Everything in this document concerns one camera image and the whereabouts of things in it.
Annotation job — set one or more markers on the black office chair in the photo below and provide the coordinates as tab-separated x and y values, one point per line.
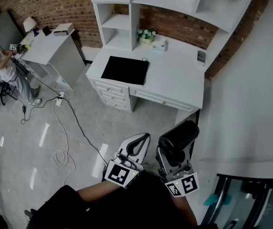
1	92

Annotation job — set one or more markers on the teal cloth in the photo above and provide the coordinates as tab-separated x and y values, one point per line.
213	199

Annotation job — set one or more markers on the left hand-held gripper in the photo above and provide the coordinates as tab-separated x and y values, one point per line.
119	173

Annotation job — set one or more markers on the white shade table lamp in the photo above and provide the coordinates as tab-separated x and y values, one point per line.
29	24

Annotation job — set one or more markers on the small grey device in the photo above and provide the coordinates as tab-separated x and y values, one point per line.
201	56

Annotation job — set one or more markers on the person's right forearm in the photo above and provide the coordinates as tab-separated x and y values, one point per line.
184	209

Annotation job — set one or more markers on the black cloth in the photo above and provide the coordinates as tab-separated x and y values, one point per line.
124	69

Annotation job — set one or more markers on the glass door cabinet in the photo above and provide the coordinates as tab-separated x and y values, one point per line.
246	204

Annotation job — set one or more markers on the black power adapter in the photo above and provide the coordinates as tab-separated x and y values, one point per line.
24	109

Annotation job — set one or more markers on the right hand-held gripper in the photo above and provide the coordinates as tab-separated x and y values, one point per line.
186	182

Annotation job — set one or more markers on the beige box device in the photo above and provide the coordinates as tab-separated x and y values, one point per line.
63	28

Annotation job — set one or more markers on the small yellow object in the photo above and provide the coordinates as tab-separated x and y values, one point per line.
27	40

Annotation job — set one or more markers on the white tissue pack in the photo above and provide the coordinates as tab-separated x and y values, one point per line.
160	45

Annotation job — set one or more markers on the cream pot of daisy flowers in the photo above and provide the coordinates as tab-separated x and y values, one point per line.
146	36

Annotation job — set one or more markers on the white side table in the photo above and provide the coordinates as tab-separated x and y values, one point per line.
48	46

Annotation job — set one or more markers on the small black box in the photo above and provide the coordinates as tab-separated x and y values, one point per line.
46	30

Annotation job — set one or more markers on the white cabinet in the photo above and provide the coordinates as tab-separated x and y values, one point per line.
246	92

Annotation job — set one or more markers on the black cylindrical object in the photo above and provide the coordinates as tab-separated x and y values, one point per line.
179	135

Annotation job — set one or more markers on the person's left forearm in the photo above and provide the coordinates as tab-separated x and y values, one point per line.
98	192

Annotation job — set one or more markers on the grey board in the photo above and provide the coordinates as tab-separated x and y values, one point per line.
6	30

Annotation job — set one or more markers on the white desk with drawers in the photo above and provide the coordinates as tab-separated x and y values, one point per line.
174	75

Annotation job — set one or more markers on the person's black shirt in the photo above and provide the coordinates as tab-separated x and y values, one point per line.
127	211

